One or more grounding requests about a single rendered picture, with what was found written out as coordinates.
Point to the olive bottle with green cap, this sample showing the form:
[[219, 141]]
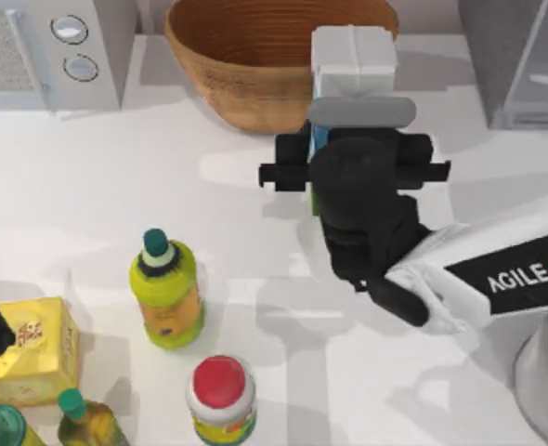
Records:
[[93, 425]]

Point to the pale microwave oven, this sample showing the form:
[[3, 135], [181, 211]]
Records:
[[111, 56]]

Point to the small round microwave knob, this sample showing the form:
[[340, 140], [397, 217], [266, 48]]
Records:
[[81, 68]]

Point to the red lidded white jar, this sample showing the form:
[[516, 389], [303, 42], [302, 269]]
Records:
[[220, 395]]

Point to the large round microwave knob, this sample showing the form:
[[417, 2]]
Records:
[[69, 29]]

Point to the light green bottle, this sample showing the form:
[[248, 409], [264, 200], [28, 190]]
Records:
[[169, 297]]

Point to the white and blue carton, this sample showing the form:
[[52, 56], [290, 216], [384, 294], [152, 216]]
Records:
[[348, 65]]

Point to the brown woven basket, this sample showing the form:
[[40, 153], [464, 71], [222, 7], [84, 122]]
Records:
[[237, 88]]

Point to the green can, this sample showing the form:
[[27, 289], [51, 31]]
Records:
[[2, 427]]

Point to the yellow box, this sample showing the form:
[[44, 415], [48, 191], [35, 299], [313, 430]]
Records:
[[37, 353]]

